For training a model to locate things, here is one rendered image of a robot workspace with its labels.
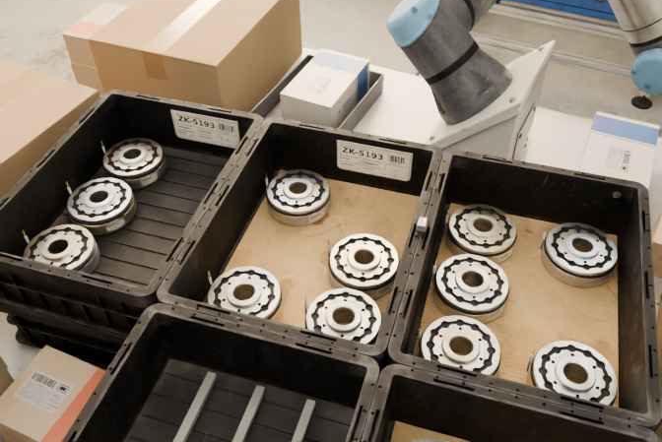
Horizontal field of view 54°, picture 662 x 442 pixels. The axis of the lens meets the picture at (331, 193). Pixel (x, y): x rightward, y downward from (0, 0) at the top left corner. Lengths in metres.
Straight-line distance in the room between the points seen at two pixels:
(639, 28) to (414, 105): 0.61
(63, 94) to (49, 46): 2.10
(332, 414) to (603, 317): 0.40
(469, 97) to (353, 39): 1.97
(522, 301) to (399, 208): 0.25
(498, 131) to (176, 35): 0.68
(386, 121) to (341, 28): 1.81
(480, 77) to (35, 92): 0.81
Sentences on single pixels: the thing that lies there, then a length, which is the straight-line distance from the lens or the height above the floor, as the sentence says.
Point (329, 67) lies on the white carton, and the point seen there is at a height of 0.79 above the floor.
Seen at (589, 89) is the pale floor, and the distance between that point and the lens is 2.99.
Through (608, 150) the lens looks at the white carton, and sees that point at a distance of 1.34.
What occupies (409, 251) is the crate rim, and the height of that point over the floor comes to 0.93.
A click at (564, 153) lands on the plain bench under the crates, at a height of 0.70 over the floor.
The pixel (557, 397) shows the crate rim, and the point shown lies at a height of 0.93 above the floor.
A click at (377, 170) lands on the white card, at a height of 0.87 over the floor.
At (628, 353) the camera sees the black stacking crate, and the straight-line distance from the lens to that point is 0.93.
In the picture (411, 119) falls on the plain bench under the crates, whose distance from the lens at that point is 1.48.
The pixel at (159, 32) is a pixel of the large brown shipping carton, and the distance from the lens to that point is 1.44.
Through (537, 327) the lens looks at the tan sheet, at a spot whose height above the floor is 0.83.
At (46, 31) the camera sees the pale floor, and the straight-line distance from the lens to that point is 3.55.
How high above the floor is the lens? 1.59
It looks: 43 degrees down
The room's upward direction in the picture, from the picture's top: 1 degrees counter-clockwise
